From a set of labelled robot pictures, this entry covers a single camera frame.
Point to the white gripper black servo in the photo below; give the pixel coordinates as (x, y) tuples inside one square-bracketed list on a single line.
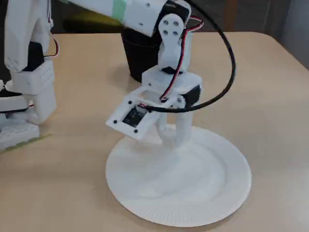
[(185, 90)]

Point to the wrist camera on white mount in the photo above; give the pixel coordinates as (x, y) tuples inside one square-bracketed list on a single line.
[(130, 117)]

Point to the white paper plate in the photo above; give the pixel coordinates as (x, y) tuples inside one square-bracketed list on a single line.
[(183, 193)]

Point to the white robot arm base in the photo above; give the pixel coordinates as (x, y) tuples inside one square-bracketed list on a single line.
[(19, 135)]

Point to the green base tape strip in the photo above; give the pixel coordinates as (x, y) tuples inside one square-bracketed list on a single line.
[(31, 141)]

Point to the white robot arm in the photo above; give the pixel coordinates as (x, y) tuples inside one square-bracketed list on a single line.
[(140, 14)]

